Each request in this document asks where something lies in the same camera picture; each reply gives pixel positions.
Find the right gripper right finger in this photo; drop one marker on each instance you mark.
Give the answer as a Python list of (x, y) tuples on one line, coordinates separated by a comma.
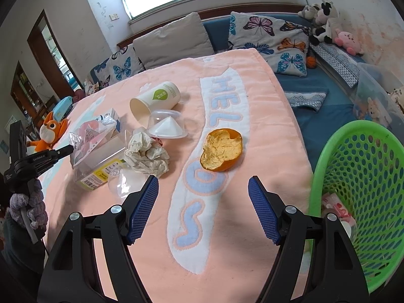
[(335, 273)]

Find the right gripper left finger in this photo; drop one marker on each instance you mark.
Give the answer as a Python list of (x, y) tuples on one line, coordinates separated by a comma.
[(71, 274)]

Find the pink franzzi snack bag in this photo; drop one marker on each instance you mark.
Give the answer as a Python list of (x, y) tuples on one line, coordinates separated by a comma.
[(331, 203)]

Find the clear pink plastic bag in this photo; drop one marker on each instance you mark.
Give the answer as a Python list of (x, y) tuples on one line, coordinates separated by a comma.
[(89, 136)]

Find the white paper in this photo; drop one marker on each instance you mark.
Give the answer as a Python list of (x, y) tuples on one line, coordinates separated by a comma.
[(146, 155)]

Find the grey gloved hand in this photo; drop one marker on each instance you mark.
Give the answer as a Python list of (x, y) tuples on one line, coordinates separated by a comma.
[(33, 204)]

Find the orange fox plush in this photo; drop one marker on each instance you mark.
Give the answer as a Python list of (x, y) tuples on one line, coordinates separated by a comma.
[(50, 133)]

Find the clear box yellow label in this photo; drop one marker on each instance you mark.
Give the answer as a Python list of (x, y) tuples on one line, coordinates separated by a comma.
[(94, 171)]

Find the small clear plastic cup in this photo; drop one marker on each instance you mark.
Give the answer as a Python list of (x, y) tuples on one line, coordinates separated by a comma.
[(124, 181)]

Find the green plastic basket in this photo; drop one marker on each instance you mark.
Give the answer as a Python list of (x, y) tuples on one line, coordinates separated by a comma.
[(362, 163)]

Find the clear plastic dome cup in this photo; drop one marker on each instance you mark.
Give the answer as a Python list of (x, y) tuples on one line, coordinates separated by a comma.
[(166, 124)]

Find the white paper cup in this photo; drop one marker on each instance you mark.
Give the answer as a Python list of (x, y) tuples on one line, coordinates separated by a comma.
[(161, 97)]

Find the blue sofa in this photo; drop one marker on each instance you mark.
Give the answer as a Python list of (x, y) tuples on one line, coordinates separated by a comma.
[(316, 127)]

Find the orange peel half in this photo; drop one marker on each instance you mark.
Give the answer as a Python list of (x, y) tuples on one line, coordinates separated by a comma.
[(221, 150)]

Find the grey patterned cloth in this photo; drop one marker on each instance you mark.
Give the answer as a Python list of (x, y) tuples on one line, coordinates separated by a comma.
[(310, 100)]

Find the clear plastic storage bin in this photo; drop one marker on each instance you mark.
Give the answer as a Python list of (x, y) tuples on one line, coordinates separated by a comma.
[(379, 98)]

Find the pink hello blanket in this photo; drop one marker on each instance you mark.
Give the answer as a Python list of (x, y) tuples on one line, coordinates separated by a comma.
[(203, 241)]

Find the beige cushion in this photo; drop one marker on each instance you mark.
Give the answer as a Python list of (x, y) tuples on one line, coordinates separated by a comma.
[(182, 38)]

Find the patterned bolster cloth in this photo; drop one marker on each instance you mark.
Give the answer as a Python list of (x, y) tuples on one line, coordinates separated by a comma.
[(339, 61)]

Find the small orange ball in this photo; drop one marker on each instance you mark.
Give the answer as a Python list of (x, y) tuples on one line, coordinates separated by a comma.
[(311, 62)]

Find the butterfly print pillow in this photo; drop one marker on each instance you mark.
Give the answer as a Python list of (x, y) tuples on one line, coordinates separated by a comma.
[(283, 44)]

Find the pink plush toy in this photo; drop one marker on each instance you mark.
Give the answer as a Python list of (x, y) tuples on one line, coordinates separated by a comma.
[(347, 41)]

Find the cow plush toy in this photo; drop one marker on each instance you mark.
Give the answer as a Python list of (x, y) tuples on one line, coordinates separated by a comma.
[(327, 24)]

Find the grey plush toy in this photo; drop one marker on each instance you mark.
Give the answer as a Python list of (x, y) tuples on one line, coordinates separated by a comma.
[(309, 12)]

